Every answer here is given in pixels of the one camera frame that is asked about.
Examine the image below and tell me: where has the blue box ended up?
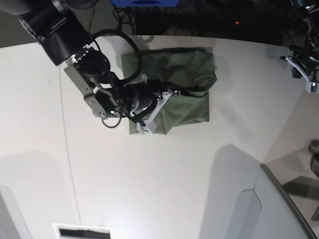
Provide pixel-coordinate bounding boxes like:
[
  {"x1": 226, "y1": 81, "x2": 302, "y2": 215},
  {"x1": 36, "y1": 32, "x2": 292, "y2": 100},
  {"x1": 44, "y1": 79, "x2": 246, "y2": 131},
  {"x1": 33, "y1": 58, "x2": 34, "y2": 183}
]
[{"x1": 111, "y1": 0, "x2": 179, "y2": 7}]

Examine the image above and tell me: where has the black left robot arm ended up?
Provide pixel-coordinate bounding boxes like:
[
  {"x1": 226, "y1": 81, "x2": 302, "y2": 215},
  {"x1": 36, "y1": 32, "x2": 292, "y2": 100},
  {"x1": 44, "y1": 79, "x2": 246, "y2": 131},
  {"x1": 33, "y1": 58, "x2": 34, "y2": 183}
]
[{"x1": 289, "y1": 0, "x2": 319, "y2": 82}]

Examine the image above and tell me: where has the grey metal rail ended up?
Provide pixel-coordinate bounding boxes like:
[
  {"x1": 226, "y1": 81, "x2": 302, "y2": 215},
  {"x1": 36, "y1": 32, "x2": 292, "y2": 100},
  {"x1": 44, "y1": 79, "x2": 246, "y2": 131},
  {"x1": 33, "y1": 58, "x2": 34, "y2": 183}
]
[{"x1": 261, "y1": 164, "x2": 318, "y2": 239}]

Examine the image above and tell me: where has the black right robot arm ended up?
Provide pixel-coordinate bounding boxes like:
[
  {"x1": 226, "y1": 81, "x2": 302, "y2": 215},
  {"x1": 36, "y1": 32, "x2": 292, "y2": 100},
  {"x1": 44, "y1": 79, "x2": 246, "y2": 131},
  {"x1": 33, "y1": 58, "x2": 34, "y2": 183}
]
[{"x1": 0, "y1": 0, "x2": 162, "y2": 122}]

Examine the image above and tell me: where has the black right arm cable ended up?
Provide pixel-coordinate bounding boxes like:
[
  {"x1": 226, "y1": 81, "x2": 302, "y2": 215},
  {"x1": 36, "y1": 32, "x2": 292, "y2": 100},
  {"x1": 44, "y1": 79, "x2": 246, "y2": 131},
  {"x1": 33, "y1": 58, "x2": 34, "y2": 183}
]
[{"x1": 91, "y1": 29, "x2": 143, "y2": 129}]

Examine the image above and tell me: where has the black table leg post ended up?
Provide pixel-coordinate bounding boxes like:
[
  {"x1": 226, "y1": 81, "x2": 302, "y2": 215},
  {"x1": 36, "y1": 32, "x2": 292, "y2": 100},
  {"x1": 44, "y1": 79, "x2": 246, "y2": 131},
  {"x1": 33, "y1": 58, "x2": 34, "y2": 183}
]
[{"x1": 134, "y1": 7, "x2": 149, "y2": 35}]

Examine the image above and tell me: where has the metal cylinder fixture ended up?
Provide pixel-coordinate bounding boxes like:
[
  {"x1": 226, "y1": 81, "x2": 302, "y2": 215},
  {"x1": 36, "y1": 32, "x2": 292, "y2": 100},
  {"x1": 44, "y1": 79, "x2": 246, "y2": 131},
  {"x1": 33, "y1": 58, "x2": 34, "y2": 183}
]
[{"x1": 308, "y1": 139, "x2": 319, "y2": 178}]

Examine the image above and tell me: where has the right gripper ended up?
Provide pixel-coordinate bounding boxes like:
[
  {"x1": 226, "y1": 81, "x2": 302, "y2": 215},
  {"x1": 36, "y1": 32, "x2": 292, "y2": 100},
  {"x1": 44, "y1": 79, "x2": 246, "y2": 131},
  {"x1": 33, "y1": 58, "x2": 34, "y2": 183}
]
[{"x1": 122, "y1": 82, "x2": 162, "y2": 119}]

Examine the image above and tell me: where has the green t-shirt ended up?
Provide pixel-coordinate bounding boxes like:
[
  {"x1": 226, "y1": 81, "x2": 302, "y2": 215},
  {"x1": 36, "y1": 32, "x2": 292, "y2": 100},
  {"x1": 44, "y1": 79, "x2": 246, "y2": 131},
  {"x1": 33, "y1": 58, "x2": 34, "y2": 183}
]
[{"x1": 121, "y1": 46, "x2": 219, "y2": 136}]

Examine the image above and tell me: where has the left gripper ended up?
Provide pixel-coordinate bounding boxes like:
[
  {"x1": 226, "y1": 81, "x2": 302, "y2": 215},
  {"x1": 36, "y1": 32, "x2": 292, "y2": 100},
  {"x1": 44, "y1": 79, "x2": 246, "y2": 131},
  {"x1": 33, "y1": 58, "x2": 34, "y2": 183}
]
[{"x1": 289, "y1": 45, "x2": 319, "y2": 79}]

